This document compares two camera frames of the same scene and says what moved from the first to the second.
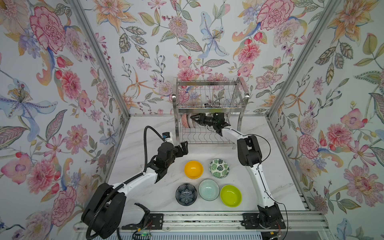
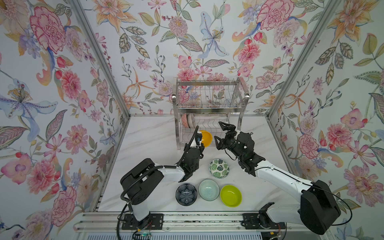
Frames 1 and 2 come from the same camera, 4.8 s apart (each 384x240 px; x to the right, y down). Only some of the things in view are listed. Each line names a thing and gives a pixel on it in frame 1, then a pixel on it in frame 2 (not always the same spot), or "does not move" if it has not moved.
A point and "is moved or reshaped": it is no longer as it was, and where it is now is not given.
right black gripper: [202, 119] → [234, 136]
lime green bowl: [230, 196] does not move
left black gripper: [185, 150] → [201, 149]
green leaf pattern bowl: [219, 168] does not move
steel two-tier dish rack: [193, 97] does not move
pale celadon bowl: [208, 190] does not move
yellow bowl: [193, 169] is moved or reshaped
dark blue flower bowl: [186, 194] does not move
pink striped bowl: [190, 121] does not move
